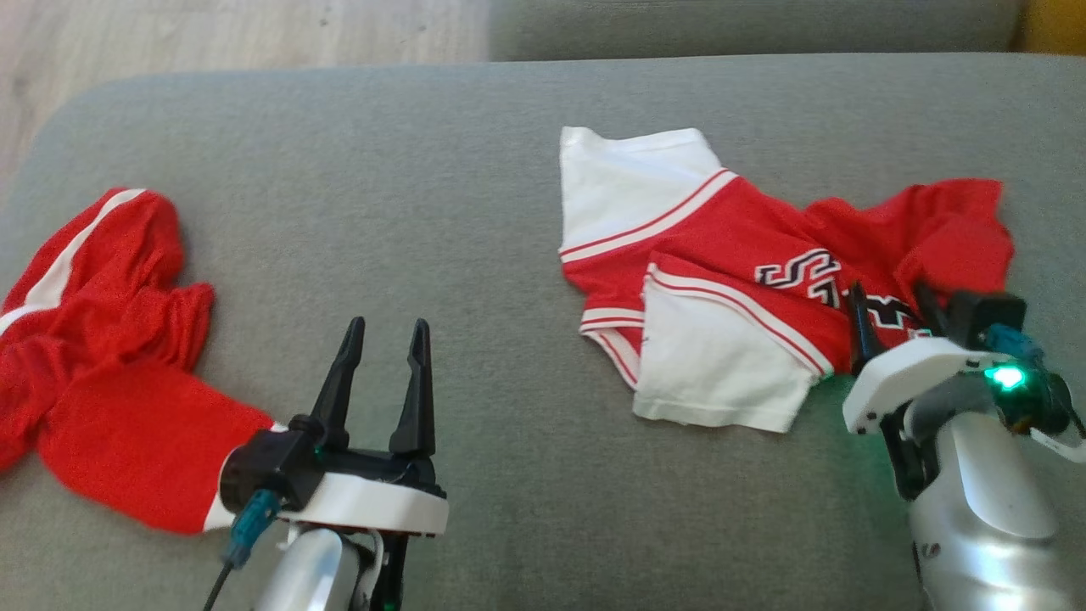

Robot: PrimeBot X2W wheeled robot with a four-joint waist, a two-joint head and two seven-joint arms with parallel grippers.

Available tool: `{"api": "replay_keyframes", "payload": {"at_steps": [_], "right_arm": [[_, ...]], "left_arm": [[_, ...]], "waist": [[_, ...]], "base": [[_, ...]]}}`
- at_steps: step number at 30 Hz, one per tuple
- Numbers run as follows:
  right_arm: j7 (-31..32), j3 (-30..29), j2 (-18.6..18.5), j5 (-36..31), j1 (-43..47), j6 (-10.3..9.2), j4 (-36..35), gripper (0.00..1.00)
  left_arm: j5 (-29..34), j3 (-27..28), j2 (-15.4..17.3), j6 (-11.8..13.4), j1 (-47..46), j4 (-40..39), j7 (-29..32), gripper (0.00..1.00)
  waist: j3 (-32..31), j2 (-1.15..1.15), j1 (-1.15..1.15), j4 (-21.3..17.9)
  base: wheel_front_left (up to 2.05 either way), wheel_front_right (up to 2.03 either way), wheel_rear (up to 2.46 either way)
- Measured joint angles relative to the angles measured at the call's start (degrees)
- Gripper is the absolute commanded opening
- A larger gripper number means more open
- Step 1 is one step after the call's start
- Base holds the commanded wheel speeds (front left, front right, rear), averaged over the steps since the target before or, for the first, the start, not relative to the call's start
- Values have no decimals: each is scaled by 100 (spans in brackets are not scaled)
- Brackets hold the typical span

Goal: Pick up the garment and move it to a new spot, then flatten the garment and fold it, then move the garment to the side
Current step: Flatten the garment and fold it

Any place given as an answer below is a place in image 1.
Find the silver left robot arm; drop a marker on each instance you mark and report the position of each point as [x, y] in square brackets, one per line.
[310, 573]

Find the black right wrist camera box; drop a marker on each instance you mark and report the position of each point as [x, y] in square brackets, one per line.
[984, 314]

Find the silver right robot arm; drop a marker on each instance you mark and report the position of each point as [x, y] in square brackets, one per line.
[976, 509]

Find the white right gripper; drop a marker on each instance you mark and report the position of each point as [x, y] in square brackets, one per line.
[908, 373]

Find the medium grey sofa seat cushion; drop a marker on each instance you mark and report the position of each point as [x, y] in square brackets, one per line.
[747, 25]

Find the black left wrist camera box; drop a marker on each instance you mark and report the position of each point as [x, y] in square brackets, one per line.
[267, 467]

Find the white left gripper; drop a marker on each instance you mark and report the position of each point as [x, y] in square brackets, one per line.
[373, 505]

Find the large grey sofa seat cushion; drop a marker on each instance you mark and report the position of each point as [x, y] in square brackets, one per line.
[424, 170]

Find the red white number jersey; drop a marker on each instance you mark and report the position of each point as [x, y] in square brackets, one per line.
[730, 246]

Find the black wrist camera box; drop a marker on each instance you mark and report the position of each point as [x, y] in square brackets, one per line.
[267, 467]
[984, 314]

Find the red shorts white stripe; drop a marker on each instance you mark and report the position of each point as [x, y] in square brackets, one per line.
[110, 407]

